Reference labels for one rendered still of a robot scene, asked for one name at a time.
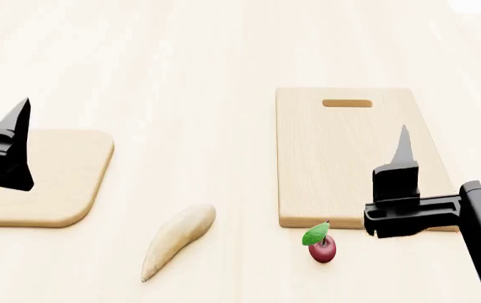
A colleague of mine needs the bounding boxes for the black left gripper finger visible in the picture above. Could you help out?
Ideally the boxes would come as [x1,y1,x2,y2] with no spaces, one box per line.
[0,97,35,192]

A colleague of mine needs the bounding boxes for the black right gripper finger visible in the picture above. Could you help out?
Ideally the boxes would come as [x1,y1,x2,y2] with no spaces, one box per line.
[371,124,422,204]

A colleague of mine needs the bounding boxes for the rounded wooden cutting board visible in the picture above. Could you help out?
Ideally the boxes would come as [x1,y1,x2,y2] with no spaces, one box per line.
[0,128,115,229]

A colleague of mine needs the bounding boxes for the rectangular cutting board with slot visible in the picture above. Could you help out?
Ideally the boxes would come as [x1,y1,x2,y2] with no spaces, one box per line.
[275,87,461,233]

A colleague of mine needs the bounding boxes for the red cherry with green leaf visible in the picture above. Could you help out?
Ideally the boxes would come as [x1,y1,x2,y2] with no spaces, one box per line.
[301,220,338,264]

